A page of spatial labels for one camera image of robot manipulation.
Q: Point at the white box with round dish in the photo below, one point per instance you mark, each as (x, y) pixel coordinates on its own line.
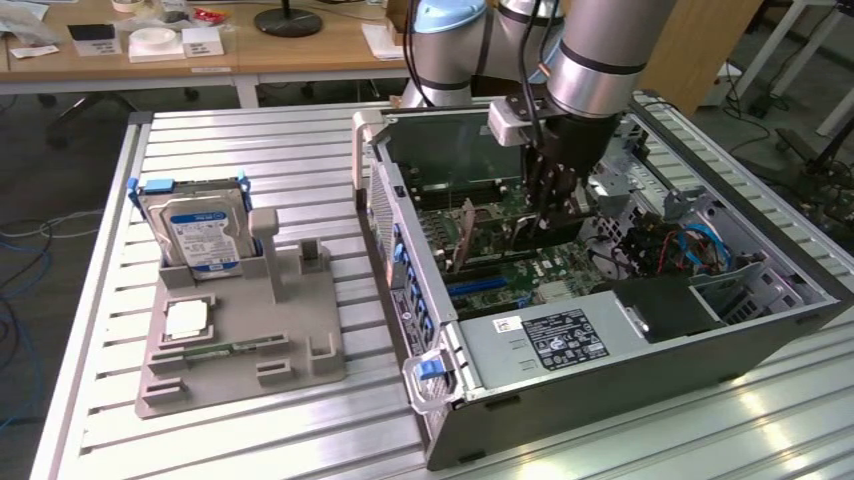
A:
(157, 50)

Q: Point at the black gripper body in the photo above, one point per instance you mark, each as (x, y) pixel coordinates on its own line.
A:
(581, 140)

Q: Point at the green motherboard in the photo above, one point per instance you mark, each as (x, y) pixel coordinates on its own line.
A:
(554, 270)

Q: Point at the blue slot clip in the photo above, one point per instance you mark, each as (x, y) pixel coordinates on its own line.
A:
(425, 319)
(418, 298)
(405, 256)
(412, 276)

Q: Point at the white tape roll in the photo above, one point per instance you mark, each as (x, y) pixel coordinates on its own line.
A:
(123, 6)

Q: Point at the silver chipset heatsink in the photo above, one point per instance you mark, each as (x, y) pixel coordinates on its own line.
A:
(554, 291)

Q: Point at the grey parts rack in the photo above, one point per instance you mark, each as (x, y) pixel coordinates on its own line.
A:
(267, 340)

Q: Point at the silver hard disk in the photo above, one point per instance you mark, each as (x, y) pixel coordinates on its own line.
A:
(201, 240)

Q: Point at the wooden cabinet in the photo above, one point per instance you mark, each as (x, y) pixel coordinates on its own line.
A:
(708, 50)

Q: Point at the wooden desk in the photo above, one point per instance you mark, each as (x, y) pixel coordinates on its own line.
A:
(301, 55)
(67, 70)

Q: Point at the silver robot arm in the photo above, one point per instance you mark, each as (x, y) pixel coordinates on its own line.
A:
(601, 50)

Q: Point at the silver perforated disk bay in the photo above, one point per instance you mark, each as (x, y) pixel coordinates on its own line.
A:
(614, 195)

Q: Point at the grey power supply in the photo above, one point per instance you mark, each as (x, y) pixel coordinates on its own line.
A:
(481, 360)

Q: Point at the blue expansion slot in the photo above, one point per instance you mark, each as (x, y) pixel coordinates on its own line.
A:
(477, 286)

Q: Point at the green RAM stick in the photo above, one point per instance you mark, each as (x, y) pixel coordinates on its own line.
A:
(221, 348)

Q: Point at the green graphics card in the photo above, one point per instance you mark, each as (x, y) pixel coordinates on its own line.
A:
(561, 237)

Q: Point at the white slanted desk frame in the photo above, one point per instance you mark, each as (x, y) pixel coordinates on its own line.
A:
(773, 50)

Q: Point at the red small parts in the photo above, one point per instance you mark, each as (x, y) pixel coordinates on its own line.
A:
(207, 15)

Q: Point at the silver open disk bay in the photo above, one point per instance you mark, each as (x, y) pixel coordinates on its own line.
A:
(768, 295)

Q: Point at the black open PC case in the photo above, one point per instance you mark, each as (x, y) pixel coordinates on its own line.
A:
(601, 415)

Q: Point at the white box with black lid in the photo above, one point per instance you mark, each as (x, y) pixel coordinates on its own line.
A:
(94, 32)

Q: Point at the dark small item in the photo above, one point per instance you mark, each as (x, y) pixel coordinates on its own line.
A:
(175, 15)

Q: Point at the black floor stand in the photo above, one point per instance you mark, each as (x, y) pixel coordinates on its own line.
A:
(828, 170)

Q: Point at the black chair base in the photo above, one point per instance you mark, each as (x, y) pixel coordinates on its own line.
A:
(87, 107)

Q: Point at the black plastic shroud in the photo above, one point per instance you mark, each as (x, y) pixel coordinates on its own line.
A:
(668, 310)

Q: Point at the clear plastic bags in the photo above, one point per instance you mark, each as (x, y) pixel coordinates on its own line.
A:
(27, 25)

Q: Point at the black stop block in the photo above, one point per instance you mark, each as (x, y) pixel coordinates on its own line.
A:
(361, 200)

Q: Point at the long black expansion slot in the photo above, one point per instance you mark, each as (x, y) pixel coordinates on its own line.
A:
(473, 276)

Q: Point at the white paper stack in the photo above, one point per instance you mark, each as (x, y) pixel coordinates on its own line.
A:
(384, 42)

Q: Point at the blue case latch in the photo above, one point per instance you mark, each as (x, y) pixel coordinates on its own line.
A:
(429, 372)

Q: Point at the black RAM slot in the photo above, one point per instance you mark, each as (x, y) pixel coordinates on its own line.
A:
(454, 201)
(458, 191)
(460, 195)
(456, 187)

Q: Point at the blue disk carrier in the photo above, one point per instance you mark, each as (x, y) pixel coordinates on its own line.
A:
(159, 188)

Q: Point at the black round lamp base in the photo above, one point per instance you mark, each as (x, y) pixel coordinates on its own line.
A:
(287, 25)

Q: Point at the white label card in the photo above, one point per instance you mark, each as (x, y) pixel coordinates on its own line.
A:
(34, 51)

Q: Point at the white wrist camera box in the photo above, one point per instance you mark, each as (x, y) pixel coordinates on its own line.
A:
(510, 127)

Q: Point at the silver CPU chip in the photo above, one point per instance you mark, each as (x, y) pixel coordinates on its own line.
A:
(189, 320)

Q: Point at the plain white box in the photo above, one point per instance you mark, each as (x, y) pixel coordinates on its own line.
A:
(202, 42)

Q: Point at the white upright desk leg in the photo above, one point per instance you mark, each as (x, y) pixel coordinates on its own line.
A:
(837, 112)

